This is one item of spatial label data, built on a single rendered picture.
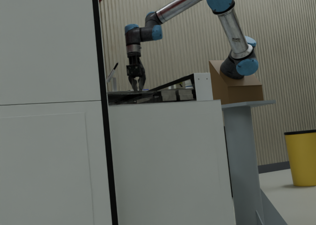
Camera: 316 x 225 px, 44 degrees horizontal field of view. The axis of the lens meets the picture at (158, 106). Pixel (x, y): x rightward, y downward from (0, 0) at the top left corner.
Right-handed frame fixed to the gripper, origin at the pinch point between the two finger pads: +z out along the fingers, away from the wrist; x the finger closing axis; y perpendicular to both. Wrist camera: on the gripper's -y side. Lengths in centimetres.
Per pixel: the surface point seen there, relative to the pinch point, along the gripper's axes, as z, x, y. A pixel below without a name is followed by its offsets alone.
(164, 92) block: 1.6, 13.9, 1.6
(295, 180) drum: 85, 106, -262
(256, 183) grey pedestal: 55, 55, -32
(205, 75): -3.6, 35.6, 8.2
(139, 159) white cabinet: 32, 6, 38
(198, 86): 1.8, 32.1, 10.9
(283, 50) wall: -99, 141, -469
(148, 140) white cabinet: 25.0, 10.5, 34.9
